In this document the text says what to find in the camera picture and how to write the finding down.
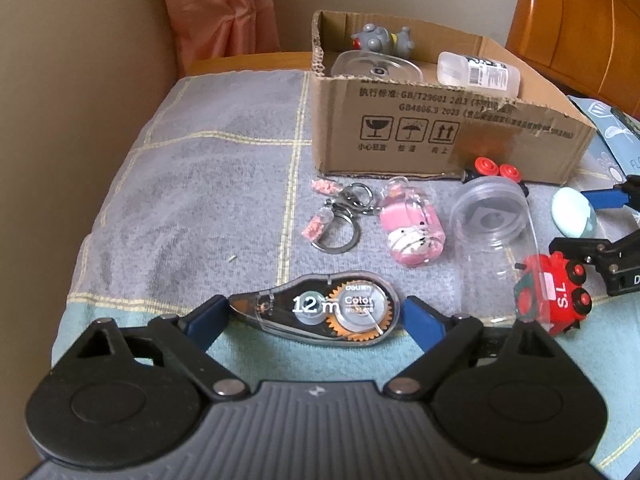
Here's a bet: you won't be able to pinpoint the wooden headboard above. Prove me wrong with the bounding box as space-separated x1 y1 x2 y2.
505 0 640 121

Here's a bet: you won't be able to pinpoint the mint green egg-shaped case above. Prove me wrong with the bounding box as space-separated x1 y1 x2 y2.
551 186 599 239

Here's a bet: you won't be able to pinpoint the clear plastic jar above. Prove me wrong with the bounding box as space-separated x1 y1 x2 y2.
448 176 543 311

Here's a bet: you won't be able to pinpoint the red toy train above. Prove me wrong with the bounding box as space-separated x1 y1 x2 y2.
514 251 594 336

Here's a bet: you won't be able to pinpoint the checked towel with text patch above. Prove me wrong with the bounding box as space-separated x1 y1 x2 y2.
65 67 640 411

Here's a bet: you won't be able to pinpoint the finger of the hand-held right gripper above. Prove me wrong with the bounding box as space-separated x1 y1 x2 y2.
548 237 622 266
581 175 640 212

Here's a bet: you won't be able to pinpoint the pink curtain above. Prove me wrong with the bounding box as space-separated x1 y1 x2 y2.
157 0 281 63

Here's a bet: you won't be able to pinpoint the blue floral pillow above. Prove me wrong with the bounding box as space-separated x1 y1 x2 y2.
587 100 640 183

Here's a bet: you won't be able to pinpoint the wooden bedside table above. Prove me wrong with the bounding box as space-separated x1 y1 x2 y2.
187 51 318 77

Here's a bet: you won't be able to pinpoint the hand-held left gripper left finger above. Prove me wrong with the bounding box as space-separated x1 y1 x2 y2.
67 295 251 403

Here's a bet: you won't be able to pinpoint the grey elephant toy figure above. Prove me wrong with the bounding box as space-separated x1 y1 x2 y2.
350 22 415 56

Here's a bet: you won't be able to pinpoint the cardboard box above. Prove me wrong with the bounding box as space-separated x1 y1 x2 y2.
311 9 598 185

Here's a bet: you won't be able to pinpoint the white plastic bottle green label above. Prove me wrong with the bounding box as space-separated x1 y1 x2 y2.
437 51 522 98

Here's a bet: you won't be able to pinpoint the clear dome container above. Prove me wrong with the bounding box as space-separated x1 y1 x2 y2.
330 50 425 83

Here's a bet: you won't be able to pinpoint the black toy car red wheels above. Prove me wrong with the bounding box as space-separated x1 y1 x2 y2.
461 156 531 198

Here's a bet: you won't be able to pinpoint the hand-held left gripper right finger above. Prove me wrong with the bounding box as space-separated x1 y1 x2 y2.
382 296 586 403

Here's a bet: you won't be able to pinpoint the metal keyring with tiny bottles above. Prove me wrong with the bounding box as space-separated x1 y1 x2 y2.
300 177 375 253

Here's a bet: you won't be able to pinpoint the black clear correction tape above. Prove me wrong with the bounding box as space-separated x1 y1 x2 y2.
229 271 402 347

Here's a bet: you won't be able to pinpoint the pink cat bottle charm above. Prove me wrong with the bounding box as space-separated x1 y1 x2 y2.
377 176 446 268

